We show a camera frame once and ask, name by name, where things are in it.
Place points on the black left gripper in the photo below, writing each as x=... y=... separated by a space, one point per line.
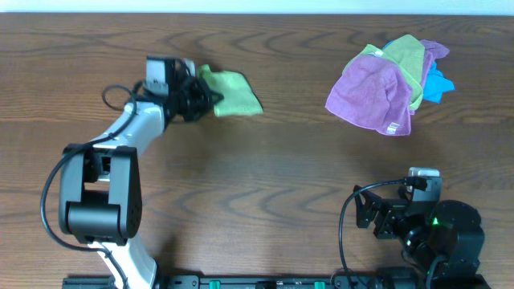
x=197 y=99

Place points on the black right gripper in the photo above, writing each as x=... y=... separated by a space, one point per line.
x=392 y=211

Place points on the light green microfiber cloth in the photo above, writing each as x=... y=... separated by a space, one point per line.
x=238 y=97

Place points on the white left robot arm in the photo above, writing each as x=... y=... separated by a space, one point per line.
x=92 y=199

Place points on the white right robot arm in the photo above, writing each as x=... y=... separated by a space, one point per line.
x=442 y=238

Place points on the purple microfiber cloth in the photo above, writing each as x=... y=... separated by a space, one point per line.
x=363 y=96

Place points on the blue microfiber cloth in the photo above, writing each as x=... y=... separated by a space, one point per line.
x=433 y=82

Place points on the green cloth in pile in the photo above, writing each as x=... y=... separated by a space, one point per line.
x=408 y=54

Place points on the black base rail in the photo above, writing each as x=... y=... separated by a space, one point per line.
x=337 y=282

